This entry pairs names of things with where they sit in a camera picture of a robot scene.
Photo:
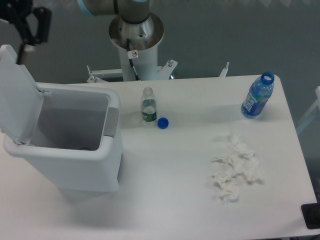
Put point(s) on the white trash can body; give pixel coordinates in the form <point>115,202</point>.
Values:
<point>77,142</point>

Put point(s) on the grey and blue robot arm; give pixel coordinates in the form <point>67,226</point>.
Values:
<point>33,23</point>

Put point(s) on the white metal base frame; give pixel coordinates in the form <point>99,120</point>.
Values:
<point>115,75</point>

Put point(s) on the crumpled white tissue lower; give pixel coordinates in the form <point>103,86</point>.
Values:
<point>228,189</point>

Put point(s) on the white frame at right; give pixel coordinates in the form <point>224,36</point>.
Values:
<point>311,114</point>

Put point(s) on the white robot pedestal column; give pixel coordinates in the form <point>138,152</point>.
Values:
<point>137,46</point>

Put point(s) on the crumpled white tissue upper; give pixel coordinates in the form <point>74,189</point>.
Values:
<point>242,162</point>

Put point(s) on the blue bottle cap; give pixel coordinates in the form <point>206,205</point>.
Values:
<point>162,123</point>

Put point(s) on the crumpled white tissue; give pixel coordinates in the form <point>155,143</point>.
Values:
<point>242,162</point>
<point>228,189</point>

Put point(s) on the black device at corner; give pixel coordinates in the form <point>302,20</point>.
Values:
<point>311,215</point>

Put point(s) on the white trash can lid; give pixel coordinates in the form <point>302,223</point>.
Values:
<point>21,99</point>

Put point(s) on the blue plastic drink bottle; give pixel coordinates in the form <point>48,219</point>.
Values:
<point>259,93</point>

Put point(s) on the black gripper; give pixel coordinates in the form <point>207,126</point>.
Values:
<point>13,11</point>

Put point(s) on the clear bottle green label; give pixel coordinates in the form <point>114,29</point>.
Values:
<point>148,105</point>

